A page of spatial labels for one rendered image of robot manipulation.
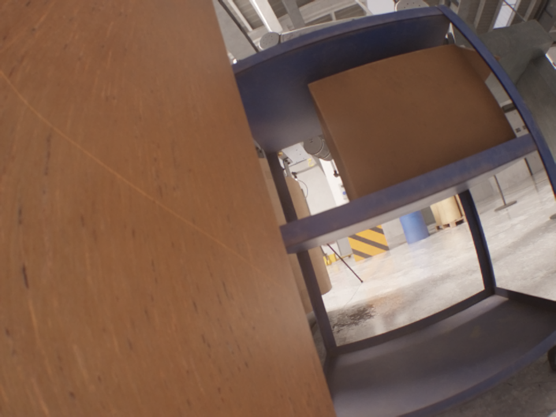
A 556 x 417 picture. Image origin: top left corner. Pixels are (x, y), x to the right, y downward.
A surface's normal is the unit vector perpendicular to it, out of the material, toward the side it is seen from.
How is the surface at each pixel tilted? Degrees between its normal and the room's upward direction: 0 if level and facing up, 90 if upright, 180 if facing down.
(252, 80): 180
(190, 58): 90
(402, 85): 90
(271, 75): 180
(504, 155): 90
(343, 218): 90
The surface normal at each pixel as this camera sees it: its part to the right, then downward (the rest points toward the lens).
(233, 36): 0.29, 0.93
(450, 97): -0.29, -0.15
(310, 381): 0.89, -0.34
